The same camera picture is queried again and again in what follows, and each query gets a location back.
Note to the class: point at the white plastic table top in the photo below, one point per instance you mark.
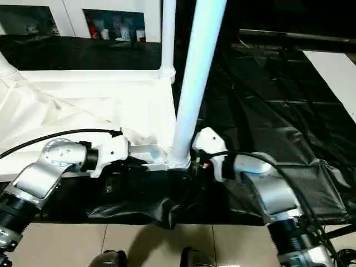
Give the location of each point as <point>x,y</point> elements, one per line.
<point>83,97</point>

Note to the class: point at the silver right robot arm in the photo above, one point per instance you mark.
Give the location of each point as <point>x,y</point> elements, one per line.
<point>275,189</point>

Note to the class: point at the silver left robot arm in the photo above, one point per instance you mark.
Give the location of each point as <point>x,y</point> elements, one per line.
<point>41,169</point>

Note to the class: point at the black work mat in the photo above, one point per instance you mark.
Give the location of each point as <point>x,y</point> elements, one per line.
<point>264,111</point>

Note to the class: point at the dark left robot foot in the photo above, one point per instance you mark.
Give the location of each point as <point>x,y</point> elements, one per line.
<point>109,259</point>

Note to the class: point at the white mug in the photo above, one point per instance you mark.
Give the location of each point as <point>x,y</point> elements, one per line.
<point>105,34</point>
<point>140,35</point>

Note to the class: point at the white blue patterned container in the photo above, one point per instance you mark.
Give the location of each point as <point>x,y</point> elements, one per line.
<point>125,33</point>

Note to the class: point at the red bottle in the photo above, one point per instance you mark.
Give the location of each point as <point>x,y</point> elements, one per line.
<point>93,30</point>

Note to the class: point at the white flat board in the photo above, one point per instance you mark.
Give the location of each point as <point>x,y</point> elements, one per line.
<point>333,78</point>

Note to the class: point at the dark metal bar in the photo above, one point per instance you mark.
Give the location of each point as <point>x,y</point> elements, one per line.
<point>297,36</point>

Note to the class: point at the white glass door cabinet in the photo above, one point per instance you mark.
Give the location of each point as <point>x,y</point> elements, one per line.
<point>72,16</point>

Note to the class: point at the small white figurine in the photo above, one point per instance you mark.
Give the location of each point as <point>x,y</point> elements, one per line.
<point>29,27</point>

